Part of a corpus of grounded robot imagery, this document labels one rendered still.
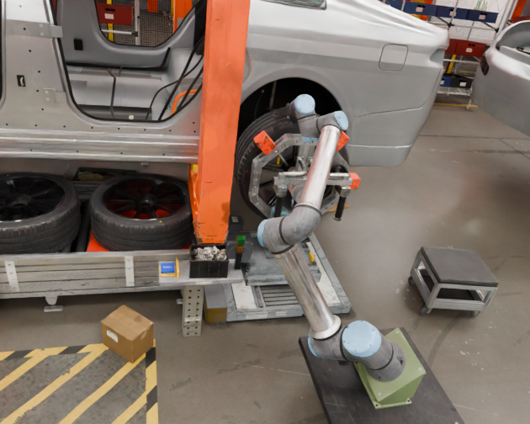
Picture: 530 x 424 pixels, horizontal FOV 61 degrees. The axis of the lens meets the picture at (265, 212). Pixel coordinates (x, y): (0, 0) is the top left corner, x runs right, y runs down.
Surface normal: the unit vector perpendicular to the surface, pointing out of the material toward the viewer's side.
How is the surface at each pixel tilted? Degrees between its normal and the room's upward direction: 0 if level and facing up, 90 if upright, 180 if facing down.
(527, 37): 64
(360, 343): 41
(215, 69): 90
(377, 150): 90
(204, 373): 0
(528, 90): 86
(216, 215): 90
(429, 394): 0
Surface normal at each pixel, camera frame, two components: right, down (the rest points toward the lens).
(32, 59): 0.22, 0.51
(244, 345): 0.13, -0.84
